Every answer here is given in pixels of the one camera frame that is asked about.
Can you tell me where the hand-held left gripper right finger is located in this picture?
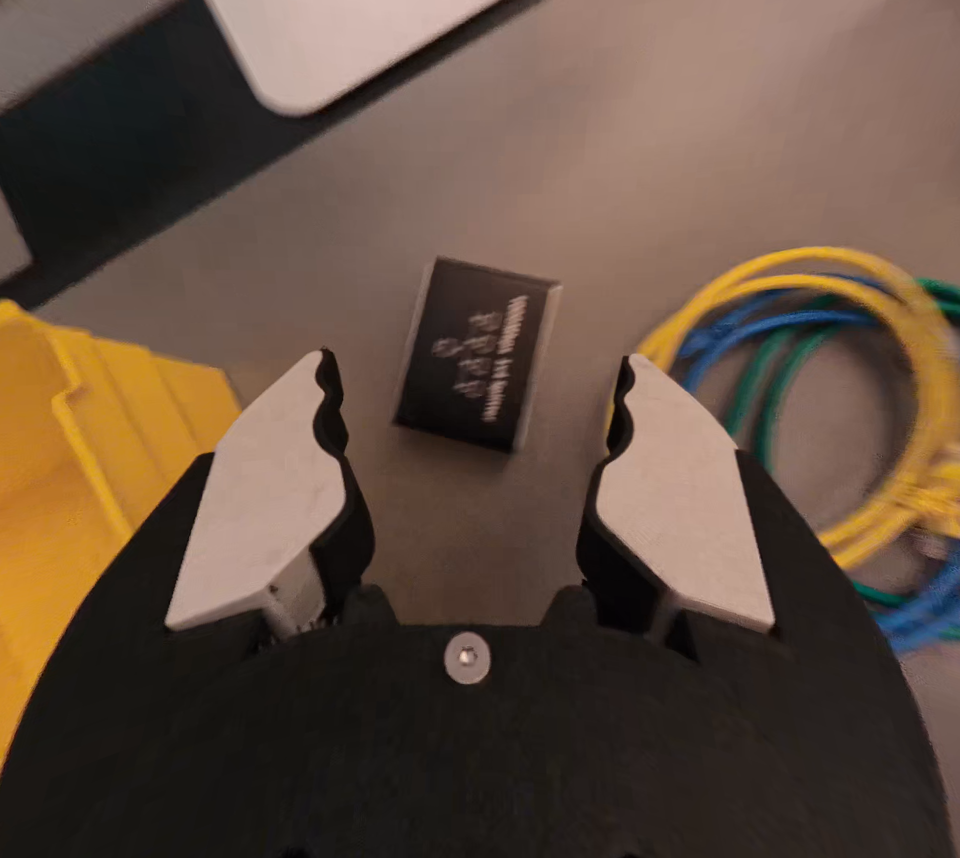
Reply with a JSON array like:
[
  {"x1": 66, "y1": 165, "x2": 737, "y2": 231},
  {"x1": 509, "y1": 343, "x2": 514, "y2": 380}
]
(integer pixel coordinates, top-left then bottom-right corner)
[{"x1": 574, "y1": 352, "x2": 777, "y2": 641}]

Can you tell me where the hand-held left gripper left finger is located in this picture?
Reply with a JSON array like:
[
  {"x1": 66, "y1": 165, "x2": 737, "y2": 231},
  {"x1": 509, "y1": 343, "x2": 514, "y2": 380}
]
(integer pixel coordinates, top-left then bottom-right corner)
[{"x1": 165, "y1": 346, "x2": 376, "y2": 641}]

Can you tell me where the blue ethernet cable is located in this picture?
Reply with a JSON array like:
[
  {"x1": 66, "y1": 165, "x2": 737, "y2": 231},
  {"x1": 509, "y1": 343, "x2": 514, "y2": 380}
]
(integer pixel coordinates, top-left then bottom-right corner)
[{"x1": 675, "y1": 276, "x2": 960, "y2": 652}]

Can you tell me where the black ethernet splitter box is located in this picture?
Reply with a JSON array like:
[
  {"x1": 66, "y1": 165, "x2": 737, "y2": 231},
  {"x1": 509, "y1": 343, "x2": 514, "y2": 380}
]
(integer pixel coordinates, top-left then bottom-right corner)
[{"x1": 393, "y1": 256, "x2": 564, "y2": 455}]

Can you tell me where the yellow ethernet cable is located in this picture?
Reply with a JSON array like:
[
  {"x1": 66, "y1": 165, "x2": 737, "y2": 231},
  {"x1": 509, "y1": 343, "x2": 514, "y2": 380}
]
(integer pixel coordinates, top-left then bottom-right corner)
[{"x1": 637, "y1": 246, "x2": 960, "y2": 571}]

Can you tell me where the yellow plastic bin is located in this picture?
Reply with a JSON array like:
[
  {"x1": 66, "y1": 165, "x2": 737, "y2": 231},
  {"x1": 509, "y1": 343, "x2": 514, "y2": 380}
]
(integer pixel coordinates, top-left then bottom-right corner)
[{"x1": 0, "y1": 299, "x2": 243, "y2": 772}]

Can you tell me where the white poster stand base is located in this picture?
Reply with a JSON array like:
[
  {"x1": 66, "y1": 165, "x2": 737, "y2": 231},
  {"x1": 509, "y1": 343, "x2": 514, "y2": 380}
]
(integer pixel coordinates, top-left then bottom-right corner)
[{"x1": 166, "y1": 0, "x2": 625, "y2": 118}]

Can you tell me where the green ethernet cable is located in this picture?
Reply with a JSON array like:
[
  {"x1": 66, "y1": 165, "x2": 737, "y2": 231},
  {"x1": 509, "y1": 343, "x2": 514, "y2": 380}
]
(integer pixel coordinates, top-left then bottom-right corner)
[{"x1": 723, "y1": 276, "x2": 960, "y2": 607}]

